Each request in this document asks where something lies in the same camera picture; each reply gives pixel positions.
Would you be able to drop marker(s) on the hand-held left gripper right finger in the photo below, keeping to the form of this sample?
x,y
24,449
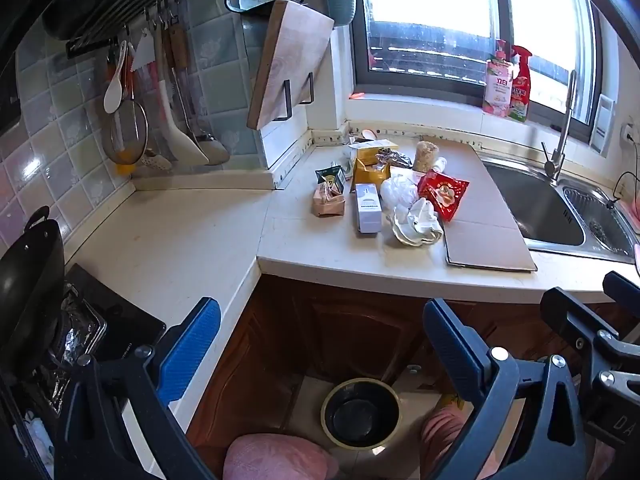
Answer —
x,y
455,350

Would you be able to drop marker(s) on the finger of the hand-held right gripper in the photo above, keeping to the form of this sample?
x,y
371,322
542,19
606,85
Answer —
x,y
625,290
575,325

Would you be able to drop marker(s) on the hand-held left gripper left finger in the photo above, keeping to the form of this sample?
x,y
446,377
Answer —
x,y
192,345

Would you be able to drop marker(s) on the round trash bin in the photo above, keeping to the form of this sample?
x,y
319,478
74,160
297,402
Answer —
x,y
360,417

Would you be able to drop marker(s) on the dry loofah sponge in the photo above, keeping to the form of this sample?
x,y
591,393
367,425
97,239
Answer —
x,y
426,155

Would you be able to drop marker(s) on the silver foil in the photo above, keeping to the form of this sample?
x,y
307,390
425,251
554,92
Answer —
x,y
397,159

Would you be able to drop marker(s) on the yellow carton box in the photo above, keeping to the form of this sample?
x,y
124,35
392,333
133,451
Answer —
x,y
370,150

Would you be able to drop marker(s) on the pink cloth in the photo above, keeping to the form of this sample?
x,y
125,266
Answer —
x,y
631,215

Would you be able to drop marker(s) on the black gas stove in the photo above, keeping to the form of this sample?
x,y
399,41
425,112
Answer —
x,y
120,320

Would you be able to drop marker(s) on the person's right leg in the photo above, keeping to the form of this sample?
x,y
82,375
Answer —
x,y
442,440

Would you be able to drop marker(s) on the person's leg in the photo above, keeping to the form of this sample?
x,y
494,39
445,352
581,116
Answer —
x,y
442,440
280,460

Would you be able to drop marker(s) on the stainless steel sink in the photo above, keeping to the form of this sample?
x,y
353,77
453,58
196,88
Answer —
x,y
540,205

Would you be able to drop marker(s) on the brown cardboard sheet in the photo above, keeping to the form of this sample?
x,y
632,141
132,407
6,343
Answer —
x,y
490,230

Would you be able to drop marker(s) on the person's left leg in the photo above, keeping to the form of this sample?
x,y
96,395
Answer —
x,y
280,460

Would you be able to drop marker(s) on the red snack packet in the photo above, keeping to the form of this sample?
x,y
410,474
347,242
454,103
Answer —
x,y
445,192

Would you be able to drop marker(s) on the white slim box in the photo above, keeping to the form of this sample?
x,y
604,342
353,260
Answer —
x,y
368,210

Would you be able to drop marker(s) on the white ribbed plastic panel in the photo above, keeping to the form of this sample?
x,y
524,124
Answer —
x,y
602,125

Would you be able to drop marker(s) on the white plastic bag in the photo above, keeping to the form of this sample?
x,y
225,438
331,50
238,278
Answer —
x,y
400,190

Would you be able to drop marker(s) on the steel faucet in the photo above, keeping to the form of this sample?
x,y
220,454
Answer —
x,y
562,130

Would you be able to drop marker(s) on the black wok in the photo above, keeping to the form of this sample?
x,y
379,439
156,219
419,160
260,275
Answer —
x,y
25,300

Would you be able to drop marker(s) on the white slotted spoon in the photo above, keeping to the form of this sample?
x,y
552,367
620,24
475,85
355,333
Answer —
x,y
156,161

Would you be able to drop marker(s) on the pinkish brown small box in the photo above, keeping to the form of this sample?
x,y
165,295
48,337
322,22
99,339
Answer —
x,y
330,206

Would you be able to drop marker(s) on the mustard yellow packet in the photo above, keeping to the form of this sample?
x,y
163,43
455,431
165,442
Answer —
x,y
370,175

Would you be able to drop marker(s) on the white spatula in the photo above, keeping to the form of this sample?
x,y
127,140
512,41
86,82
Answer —
x,y
185,145

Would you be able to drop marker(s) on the dark green packet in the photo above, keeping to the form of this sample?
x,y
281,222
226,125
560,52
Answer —
x,y
330,177

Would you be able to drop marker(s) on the mesh skimmer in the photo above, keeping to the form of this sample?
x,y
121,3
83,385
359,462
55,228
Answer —
x,y
129,130

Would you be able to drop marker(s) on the red spray bottle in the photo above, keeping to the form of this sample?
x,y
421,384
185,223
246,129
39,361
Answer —
x,y
521,90

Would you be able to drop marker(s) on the white rice spoon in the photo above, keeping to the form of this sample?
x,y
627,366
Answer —
x,y
114,95

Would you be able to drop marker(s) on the black cutting board holder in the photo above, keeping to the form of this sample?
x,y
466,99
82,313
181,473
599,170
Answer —
x,y
288,100

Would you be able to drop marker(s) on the white plastic scraper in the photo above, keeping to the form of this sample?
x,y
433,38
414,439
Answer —
x,y
144,55

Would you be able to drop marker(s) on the wooden cutting board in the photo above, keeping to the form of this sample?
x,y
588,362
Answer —
x,y
290,60

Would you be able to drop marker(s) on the dark framed window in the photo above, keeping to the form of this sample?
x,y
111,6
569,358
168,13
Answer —
x,y
430,0

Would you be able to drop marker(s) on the teal utensil cup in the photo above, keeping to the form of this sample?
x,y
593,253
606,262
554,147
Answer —
x,y
340,7

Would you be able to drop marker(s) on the black frying pan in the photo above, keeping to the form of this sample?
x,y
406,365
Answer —
x,y
85,0

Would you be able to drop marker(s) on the white wall outlet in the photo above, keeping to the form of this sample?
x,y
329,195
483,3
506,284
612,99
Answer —
x,y
627,132

